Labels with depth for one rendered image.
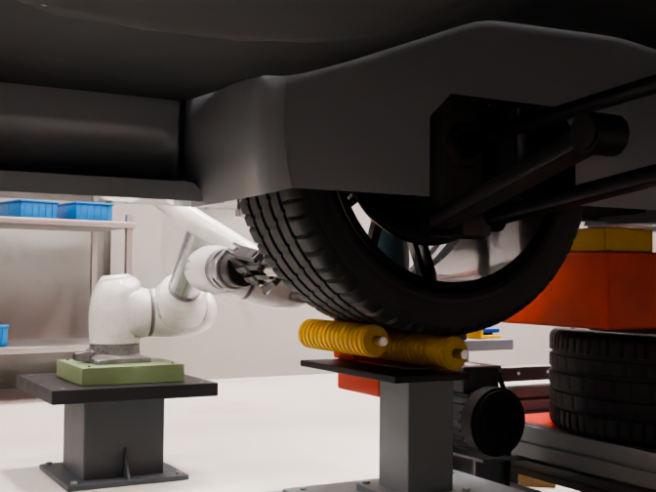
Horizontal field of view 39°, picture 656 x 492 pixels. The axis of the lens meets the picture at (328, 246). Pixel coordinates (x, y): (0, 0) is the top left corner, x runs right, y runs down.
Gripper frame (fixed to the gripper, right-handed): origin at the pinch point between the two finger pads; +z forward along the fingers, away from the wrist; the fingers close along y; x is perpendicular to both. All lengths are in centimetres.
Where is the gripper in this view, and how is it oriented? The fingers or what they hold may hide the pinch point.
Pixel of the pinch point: (277, 267)
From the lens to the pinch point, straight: 177.0
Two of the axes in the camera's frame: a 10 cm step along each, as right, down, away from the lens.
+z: 4.8, -0.3, -8.8
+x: 6.3, -6.9, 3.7
